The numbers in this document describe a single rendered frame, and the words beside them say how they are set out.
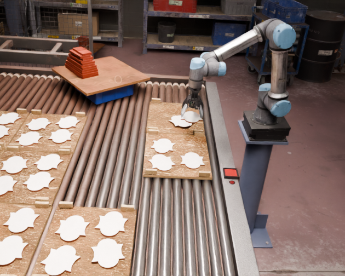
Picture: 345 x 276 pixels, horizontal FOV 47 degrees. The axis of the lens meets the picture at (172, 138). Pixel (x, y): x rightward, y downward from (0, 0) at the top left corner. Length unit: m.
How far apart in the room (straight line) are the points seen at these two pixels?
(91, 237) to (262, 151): 1.35
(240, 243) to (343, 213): 1.97
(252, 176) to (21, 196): 1.50
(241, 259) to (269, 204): 1.80
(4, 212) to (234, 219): 1.00
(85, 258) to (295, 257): 1.82
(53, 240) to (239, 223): 0.79
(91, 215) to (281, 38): 1.28
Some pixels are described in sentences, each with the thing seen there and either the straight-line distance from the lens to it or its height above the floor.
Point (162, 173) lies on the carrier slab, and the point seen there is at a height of 0.94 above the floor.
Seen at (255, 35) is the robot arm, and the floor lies 1.51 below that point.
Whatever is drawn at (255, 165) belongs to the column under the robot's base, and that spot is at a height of 0.65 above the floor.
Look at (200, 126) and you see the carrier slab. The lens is 2.43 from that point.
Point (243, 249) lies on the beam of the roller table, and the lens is 1.70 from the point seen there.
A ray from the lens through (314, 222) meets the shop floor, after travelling 3.40.
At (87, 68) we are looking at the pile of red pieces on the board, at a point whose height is 1.11.
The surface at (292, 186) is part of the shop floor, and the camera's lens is 3.71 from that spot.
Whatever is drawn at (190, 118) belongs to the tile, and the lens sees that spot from 2.26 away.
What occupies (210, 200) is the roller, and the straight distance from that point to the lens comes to 1.89.
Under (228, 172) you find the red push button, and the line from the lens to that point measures 2.07.
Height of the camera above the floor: 2.12
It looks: 31 degrees down
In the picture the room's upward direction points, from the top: 4 degrees clockwise
